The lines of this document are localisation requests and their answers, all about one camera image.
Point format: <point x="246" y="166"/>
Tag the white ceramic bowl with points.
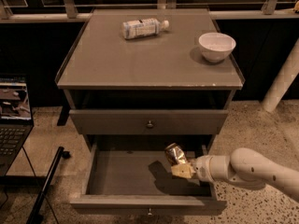
<point x="216" y="47"/>

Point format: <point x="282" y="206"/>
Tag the black laptop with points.
<point x="16" y="118"/>

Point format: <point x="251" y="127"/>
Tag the closed grey top drawer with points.
<point x="147" y="122"/>

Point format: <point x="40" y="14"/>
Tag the black stand leg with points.
<point x="34" y="217"/>

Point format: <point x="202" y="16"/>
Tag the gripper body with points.
<point x="203" y="168"/>

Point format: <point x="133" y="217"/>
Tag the crushed orange soda can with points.
<point x="175" y="155"/>

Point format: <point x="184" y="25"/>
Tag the metal railing with glass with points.
<point x="74" y="10"/>

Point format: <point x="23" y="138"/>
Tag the white diagonal pole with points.
<point x="286" y="76"/>

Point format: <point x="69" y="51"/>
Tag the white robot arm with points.
<point x="244" y="168"/>

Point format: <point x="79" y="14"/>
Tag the open grey middle drawer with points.
<point x="130" y="174"/>

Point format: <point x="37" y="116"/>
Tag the grey drawer cabinet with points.
<point x="167" y="71"/>

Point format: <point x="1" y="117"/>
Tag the white plastic bottle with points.
<point x="143" y="28"/>

